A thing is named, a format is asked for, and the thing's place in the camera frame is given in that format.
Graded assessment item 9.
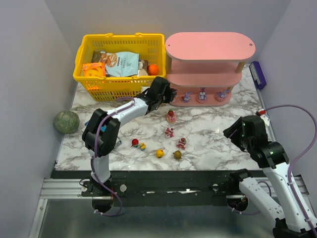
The orange snack box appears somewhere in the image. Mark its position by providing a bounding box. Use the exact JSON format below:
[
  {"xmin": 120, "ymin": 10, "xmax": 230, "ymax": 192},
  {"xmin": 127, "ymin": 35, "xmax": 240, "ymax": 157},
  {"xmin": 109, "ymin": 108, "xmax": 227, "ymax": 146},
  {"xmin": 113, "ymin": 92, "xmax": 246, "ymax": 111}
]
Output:
[{"xmin": 83, "ymin": 62, "xmax": 106, "ymax": 80}]

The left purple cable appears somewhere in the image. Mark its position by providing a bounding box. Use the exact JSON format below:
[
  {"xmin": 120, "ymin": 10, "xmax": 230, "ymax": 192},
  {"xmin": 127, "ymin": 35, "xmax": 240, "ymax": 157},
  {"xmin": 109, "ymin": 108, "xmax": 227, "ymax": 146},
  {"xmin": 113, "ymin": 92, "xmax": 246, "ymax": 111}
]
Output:
[{"xmin": 90, "ymin": 96, "xmax": 136, "ymax": 185}]

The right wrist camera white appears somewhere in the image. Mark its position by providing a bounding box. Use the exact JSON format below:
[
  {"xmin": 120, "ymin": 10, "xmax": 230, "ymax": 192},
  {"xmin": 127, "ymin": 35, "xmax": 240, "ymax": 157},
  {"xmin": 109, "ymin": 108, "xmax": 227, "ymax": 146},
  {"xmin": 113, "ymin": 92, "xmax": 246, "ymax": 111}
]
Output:
[{"xmin": 256, "ymin": 110, "xmax": 270, "ymax": 127}]

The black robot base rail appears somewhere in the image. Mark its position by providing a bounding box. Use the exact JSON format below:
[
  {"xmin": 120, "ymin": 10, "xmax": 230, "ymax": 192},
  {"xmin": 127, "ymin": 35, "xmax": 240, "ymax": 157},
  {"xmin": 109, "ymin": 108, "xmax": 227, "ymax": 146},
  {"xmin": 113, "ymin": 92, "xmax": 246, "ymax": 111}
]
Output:
[{"xmin": 51, "ymin": 171, "xmax": 247, "ymax": 212}]

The yellow plastic shopping basket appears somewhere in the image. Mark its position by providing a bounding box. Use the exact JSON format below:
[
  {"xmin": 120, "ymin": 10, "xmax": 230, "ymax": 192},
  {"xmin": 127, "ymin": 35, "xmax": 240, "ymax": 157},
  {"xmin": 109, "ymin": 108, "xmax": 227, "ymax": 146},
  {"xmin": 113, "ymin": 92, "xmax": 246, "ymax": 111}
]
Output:
[{"xmin": 73, "ymin": 33, "xmax": 166, "ymax": 101}]

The orange fruit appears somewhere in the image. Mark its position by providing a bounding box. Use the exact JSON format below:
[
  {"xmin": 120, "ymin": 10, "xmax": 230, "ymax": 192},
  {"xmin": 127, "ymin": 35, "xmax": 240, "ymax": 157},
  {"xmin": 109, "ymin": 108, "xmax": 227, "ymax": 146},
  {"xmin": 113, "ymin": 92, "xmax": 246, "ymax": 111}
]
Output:
[{"xmin": 148, "ymin": 64, "xmax": 159, "ymax": 75}]

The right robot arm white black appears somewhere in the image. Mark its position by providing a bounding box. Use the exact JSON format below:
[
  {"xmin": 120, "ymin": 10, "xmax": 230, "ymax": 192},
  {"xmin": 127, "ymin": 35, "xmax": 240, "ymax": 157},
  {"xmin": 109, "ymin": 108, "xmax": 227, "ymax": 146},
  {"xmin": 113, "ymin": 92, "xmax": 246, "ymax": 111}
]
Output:
[{"xmin": 223, "ymin": 116, "xmax": 317, "ymax": 238}]

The brown snack packet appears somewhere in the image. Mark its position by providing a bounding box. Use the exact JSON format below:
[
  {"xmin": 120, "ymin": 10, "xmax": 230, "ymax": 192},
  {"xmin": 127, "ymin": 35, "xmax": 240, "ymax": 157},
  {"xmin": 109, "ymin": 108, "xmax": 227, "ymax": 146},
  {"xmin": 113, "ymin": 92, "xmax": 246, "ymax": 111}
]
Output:
[{"xmin": 91, "ymin": 51, "xmax": 104, "ymax": 63}]

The strawberry pink bear donut toy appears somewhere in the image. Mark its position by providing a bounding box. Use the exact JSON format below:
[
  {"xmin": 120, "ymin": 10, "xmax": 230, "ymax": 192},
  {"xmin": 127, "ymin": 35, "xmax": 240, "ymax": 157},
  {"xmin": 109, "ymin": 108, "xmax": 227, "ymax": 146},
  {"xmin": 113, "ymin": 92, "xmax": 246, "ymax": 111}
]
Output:
[{"xmin": 166, "ymin": 109, "xmax": 177, "ymax": 123}]

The red cherry toy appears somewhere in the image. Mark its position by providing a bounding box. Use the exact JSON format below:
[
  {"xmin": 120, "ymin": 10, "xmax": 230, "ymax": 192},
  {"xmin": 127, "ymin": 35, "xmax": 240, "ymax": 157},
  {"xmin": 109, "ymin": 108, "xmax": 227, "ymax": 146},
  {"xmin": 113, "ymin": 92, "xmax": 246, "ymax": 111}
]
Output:
[{"xmin": 131, "ymin": 139, "xmax": 139, "ymax": 148}]

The olive brown round toy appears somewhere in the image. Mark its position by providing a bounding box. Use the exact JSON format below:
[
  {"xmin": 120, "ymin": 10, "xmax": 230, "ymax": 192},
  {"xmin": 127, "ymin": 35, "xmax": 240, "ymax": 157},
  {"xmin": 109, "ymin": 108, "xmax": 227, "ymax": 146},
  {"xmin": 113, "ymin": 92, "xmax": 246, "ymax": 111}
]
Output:
[{"xmin": 173, "ymin": 150, "xmax": 182, "ymax": 160}]

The light blue chips bag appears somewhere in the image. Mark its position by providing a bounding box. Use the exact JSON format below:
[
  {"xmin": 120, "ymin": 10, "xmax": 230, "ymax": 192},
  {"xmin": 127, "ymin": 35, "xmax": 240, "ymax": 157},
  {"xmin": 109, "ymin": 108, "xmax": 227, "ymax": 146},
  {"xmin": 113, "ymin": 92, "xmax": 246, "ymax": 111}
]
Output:
[{"xmin": 99, "ymin": 51, "xmax": 139, "ymax": 77}]

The purple bunny toy on shelf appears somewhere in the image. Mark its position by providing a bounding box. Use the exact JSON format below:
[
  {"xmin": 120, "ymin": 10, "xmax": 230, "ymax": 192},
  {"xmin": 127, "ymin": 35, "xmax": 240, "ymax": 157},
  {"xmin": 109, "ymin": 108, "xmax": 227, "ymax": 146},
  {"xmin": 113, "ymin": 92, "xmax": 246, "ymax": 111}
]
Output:
[{"xmin": 215, "ymin": 90, "xmax": 230, "ymax": 102}]

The green textured melon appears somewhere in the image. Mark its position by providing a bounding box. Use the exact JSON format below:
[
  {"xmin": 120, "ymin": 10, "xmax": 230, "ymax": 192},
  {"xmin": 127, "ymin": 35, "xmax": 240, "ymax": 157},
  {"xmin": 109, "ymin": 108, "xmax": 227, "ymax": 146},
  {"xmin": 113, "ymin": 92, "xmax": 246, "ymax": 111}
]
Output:
[{"xmin": 53, "ymin": 111, "xmax": 80, "ymax": 134}]

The blue white box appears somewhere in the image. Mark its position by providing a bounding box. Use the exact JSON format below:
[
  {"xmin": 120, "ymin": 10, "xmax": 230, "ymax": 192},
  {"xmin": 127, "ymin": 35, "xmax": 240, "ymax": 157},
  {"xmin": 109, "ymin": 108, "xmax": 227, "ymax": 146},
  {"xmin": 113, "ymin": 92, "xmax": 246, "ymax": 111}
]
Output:
[{"xmin": 82, "ymin": 121, "xmax": 122, "ymax": 148}]

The yellow duck toy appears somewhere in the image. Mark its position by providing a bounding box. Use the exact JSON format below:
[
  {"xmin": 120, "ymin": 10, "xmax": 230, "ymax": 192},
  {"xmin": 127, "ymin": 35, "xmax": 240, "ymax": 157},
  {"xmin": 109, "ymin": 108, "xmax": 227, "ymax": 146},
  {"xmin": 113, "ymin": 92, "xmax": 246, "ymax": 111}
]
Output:
[{"xmin": 156, "ymin": 149, "xmax": 164, "ymax": 158}]

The beige round item in basket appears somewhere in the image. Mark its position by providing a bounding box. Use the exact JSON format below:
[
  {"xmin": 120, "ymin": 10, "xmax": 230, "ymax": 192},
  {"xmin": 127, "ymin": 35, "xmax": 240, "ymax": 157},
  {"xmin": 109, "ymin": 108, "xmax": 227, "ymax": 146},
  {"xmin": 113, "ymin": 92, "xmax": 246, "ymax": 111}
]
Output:
[{"xmin": 137, "ymin": 68, "xmax": 148, "ymax": 77}]

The pink bear figure toy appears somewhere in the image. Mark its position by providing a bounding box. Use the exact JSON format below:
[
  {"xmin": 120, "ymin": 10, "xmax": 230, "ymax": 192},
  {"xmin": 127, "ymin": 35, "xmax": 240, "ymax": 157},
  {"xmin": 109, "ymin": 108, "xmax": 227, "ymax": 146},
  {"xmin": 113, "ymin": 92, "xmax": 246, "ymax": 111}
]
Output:
[{"xmin": 165, "ymin": 127, "xmax": 174, "ymax": 138}]

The pink three-tier shelf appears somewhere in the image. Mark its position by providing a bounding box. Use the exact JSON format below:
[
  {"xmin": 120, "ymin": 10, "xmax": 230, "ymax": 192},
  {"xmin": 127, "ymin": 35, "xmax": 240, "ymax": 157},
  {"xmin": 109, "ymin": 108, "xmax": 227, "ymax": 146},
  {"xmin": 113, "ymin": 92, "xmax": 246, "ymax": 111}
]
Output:
[{"xmin": 165, "ymin": 32, "xmax": 256, "ymax": 107}]

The small purple bunny toy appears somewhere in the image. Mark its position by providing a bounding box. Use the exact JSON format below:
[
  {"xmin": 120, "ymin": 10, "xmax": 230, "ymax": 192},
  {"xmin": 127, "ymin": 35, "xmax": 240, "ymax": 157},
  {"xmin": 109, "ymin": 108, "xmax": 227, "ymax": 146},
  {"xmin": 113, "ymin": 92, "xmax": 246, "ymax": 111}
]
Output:
[{"xmin": 182, "ymin": 92, "xmax": 192, "ymax": 103}]

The purple box at wall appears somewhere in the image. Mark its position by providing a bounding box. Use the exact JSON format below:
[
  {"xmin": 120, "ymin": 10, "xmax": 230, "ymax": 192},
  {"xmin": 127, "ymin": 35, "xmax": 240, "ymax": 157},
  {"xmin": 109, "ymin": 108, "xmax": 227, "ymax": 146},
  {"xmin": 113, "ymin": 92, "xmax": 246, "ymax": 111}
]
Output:
[{"xmin": 249, "ymin": 61, "xmax": 266, "ymax": 90}]

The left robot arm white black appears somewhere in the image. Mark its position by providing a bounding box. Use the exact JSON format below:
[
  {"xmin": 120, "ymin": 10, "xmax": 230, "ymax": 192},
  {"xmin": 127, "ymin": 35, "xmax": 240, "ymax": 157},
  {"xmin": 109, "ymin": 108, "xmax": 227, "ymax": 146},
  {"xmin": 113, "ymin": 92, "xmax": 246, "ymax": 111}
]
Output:
[{"xmin": 82, "ymin": 76, "xmax": 176, "ymax": 193}]

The small yellow blue toy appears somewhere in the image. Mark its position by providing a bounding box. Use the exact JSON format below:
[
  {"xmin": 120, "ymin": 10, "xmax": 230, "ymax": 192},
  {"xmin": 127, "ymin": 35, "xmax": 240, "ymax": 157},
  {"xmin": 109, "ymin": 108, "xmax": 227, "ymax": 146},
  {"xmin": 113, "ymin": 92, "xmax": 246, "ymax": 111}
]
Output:
[{"xmin": 140, "ymin": 143, "xmax": 146, "ymax": 151}]

